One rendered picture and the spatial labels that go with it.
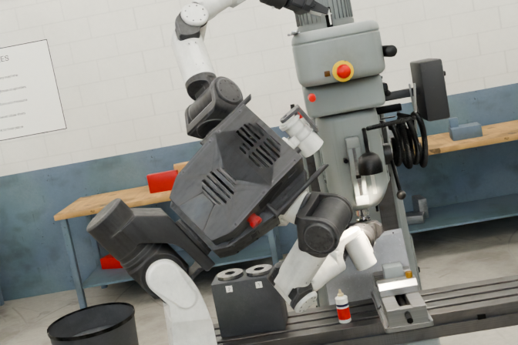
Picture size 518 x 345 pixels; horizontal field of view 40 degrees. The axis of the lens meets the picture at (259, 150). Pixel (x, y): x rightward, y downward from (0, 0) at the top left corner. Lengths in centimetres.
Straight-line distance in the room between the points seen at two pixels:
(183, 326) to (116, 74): 502
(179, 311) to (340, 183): 72
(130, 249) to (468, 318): 114
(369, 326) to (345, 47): 89
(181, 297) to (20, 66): 533
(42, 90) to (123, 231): 519
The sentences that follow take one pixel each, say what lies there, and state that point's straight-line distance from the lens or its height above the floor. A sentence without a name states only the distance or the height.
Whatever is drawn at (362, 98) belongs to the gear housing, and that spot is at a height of 166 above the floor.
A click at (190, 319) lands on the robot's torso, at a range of 180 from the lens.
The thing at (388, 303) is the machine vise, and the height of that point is 102.
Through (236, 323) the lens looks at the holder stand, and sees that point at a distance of 242.
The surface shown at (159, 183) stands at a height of 95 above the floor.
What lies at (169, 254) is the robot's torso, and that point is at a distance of 177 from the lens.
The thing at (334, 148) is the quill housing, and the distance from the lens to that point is 221.
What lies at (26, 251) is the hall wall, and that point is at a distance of 718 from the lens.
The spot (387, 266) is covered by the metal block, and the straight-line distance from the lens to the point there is 239.
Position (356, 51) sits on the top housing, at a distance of 206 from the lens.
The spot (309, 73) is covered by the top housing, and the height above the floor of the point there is 177.
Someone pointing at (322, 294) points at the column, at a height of 89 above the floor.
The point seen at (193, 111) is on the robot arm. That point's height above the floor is 173.
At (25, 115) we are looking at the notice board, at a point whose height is 172.
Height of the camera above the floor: 184
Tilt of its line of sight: 7 degrees down
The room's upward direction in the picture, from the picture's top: 11 degrees counter-clockwise
